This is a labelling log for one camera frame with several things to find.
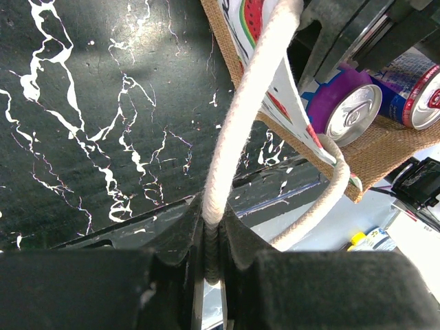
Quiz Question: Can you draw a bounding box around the yellow capped bottle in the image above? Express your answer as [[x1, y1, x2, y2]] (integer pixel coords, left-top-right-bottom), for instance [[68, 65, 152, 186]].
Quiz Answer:
[[347, 227, 397, 252]]

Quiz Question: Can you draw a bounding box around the purple drink can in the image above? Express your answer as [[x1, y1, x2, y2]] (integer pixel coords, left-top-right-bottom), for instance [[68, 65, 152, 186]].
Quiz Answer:
[[300, 63, 382, 146]]

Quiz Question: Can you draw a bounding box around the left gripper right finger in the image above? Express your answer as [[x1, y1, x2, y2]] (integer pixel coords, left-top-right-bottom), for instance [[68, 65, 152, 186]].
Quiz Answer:
[[221, 210, 439, 329]]

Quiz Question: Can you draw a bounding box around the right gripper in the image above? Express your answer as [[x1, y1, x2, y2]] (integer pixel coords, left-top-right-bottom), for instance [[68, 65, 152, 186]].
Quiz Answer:
[[291, 1, 439, 92]]

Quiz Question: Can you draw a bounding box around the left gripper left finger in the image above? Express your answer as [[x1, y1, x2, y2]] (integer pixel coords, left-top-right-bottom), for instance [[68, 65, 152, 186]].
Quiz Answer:
[[1, 197, 204, 329]]

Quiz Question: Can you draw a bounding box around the blue energy drink can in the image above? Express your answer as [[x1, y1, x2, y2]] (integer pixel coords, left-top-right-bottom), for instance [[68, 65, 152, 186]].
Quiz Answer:
[[367, 47, 439, 130]]

